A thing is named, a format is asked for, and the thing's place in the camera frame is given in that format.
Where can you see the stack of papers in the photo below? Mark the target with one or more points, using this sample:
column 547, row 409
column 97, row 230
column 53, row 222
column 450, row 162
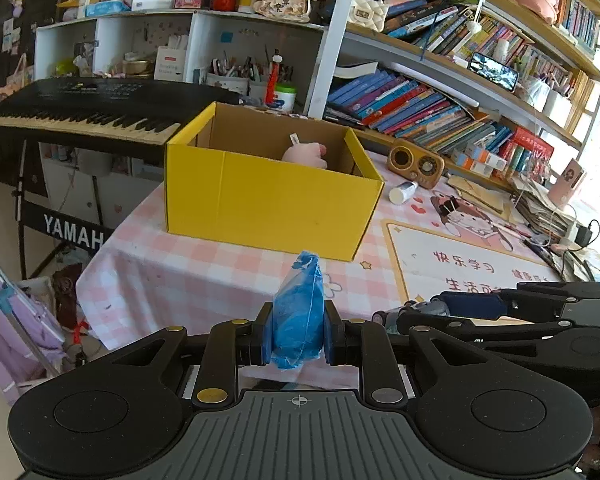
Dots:
column 545, row 205

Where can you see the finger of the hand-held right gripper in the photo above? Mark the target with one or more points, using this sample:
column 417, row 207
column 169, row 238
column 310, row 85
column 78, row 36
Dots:
column 472, row 304
column 480, row 330

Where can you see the white pearl handbag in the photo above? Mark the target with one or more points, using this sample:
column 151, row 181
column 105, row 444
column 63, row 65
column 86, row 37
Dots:
column 367, row 12

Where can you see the pink plush toy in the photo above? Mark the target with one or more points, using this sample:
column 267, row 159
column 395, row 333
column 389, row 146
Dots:
column 305, row 154

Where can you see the pink checkered tablecloth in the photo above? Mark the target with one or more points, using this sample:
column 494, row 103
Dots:
column 377, row 146

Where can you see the white paper bag red label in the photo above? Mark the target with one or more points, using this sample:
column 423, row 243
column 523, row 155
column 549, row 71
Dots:
column 171, row 62

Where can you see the black electronic keyboard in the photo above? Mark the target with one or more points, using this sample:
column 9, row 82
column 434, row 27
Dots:
column 105, row 92

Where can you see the yellow cardboard box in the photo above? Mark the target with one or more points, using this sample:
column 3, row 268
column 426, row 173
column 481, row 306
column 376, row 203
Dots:
column 260, row 200

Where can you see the white jar green lid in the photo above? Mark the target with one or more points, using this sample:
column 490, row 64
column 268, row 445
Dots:
column 285, row 100

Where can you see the printed cartoon desk mat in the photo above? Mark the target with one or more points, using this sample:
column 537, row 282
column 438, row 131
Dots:
column 455, row 260

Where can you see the row of thin picture books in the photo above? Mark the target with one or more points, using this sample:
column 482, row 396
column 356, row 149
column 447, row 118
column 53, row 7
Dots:
column 455, row 25

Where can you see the white bookshelf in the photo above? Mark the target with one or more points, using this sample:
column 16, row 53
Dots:
column 332, row 40

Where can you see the black binder clip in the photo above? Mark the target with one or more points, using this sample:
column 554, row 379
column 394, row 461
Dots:
column 447, row 206

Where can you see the white pen holder with pens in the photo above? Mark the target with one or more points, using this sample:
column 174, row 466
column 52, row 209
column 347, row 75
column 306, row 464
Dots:
column 225, row 82

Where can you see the blue plastic bag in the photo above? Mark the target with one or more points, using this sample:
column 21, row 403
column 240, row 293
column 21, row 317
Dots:
column 300, row 310

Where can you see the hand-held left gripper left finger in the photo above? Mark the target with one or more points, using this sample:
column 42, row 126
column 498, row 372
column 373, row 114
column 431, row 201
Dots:
column 267, row 345

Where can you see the black smartphone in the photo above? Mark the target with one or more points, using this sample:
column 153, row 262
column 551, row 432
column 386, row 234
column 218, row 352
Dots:
column 495, row 71

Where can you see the blue tissue pack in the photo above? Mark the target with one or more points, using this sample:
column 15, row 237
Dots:
column 107, row 8

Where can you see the black charger adapter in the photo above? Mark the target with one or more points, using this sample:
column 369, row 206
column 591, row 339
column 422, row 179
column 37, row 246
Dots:
column 586, row 235

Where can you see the small white bottle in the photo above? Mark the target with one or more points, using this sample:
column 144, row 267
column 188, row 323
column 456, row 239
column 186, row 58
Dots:
column 404, row 192

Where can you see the wooden retro speaker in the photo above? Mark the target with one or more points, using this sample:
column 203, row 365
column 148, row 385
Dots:
column 415, row 165

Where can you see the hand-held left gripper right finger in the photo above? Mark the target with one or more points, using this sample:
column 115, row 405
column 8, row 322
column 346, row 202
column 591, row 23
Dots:
column 330, row 345

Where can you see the pink checked tablecloth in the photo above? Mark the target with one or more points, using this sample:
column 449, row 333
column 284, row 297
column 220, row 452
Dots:
column 180, row 260

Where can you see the row of leaning colourful books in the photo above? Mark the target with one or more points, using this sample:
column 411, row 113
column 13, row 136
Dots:
column 405, row 110

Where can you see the purple backpack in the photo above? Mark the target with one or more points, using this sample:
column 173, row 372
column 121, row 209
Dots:
column 15, row 340

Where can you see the black keyboard stand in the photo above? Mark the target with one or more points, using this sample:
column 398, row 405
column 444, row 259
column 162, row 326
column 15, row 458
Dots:
column 70, row 225

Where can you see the white cubby shelf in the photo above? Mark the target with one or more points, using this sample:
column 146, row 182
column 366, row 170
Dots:
column 195, row 45

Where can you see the small grey blue object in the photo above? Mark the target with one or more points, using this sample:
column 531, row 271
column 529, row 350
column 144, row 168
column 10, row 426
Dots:
column 387, row 317

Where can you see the red tassel charm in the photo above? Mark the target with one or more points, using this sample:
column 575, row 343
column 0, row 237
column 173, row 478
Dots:
column 272, row 80

